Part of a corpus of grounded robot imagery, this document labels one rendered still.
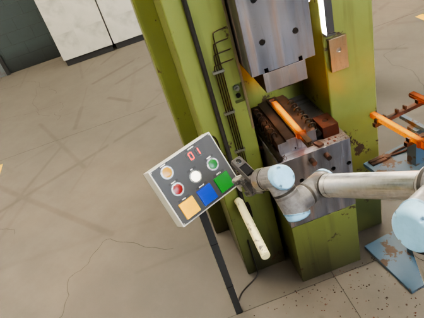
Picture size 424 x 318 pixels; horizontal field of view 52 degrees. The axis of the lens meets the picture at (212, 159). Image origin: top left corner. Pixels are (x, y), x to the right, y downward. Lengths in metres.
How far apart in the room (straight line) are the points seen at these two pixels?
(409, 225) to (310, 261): 1.57
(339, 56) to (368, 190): 0.95
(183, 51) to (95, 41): 5.34
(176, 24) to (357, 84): 0.98
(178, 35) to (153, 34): 0.46
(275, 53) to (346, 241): 1.25
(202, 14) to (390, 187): 1.06
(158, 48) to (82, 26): 4.83
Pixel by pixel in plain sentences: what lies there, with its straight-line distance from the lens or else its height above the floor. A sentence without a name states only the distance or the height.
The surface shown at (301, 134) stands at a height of 1.01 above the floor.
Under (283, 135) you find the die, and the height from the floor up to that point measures 0.99.
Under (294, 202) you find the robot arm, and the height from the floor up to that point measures 1.14.
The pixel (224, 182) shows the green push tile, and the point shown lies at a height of 1.01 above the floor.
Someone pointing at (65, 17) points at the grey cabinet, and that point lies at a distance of 7.18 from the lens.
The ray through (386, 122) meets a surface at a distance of 2.21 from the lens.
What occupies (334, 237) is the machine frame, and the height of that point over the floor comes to 0.28.
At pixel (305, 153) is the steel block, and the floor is 0.91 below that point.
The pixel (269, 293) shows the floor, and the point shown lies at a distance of 2.78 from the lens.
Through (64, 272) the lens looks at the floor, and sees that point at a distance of 3.51.
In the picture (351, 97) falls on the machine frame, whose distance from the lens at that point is 2.39.
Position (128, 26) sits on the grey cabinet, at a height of 0.29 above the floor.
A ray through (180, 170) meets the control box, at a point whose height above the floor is 1.14.
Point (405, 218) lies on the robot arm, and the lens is 1.15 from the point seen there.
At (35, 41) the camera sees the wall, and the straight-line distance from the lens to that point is 7.99.
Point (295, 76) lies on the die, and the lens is 2.02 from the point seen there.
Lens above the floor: 2.22
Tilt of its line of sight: 35 degrees down
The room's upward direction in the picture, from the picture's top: 18 degrees counter-clockwise
